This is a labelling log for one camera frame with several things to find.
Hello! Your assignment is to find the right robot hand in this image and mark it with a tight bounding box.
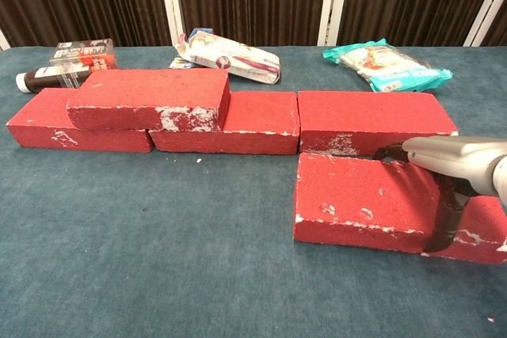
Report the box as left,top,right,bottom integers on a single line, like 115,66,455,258
372,135,507,254

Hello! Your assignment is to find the teal snack packet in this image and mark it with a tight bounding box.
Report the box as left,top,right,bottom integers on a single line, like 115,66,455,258
322,38,455,93

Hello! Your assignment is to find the brown bottle white cap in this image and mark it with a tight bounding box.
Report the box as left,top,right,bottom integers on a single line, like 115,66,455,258
15,65,93,94

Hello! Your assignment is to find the clear red black package box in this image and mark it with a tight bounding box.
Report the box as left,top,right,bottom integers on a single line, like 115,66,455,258
49,38,119,78

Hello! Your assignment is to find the red brick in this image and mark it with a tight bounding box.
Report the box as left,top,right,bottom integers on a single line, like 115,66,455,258
6,87,154,154
292,151,507,266
296,90,460,157
148,91,301,156
66,68,231,132

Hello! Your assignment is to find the blue felt table cover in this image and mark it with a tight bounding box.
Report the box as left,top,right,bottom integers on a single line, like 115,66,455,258
0,44,507,338

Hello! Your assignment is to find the white pink pouch package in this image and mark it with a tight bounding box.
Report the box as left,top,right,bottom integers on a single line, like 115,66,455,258
173,31,282,85

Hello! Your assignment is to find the blue carton box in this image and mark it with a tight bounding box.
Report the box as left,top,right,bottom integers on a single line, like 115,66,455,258
169,28,215,70

